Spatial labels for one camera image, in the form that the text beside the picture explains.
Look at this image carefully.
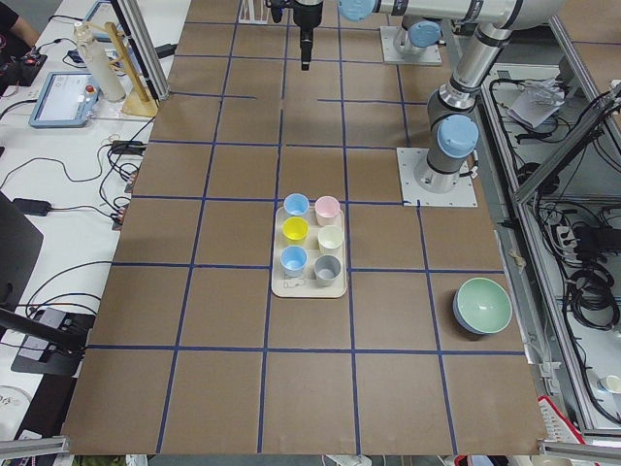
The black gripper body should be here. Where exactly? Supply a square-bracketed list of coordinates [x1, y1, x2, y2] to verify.
[265, 0, 323, 27]

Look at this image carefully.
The cream white cup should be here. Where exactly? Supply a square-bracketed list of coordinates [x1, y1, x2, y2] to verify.
[317, 225, 344, 255]

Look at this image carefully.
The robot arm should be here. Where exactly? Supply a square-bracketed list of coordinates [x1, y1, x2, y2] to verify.
[339, 1, 564, 193]
[264, 1, 441, 71]

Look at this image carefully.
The light blue cup far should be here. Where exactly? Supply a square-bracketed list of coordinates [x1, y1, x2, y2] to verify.
[283, 193, 310, 216]

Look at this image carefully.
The light blue cup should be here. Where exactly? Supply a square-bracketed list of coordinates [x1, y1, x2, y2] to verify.
[283, 193, 310, 216]
[280, 245, 308, 278]

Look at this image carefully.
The pink cup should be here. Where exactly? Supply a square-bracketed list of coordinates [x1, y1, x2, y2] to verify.
[314, 195, 341, 226]

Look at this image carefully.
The yellow cup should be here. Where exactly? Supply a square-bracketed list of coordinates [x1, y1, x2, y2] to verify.
[282, 216, 309, 246]

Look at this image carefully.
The light blue cup near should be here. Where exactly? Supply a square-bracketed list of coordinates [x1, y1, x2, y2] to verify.
[280, 245, 308, 278]

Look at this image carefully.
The grey cup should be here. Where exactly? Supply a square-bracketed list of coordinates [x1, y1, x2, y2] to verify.
[313, 254, 342, 286]

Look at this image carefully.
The wooden mug tree stand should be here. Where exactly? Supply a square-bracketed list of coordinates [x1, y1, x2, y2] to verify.
[105, 21, 157, 117]

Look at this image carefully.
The beige plastic tray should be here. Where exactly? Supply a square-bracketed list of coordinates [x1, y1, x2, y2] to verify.
[271, 207, 347, 298]

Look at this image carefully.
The blue teach pendant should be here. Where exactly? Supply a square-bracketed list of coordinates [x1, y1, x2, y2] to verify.
[28, 72, 100, 128]

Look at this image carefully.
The green and blue bowl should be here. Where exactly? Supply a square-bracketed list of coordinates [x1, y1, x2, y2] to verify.
[452, 277, 512, 335]

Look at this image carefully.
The black monitor stand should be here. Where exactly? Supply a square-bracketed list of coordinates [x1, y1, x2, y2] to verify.
[0, 191, 88, 378]

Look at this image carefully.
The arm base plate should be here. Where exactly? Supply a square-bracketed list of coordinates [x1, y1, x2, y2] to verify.
[379, 26, 441, 66]
[396, 148, 477, 208]

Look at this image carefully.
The aluminium frame post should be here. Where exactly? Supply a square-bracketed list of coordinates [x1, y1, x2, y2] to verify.
[111, 0, 170, 101]

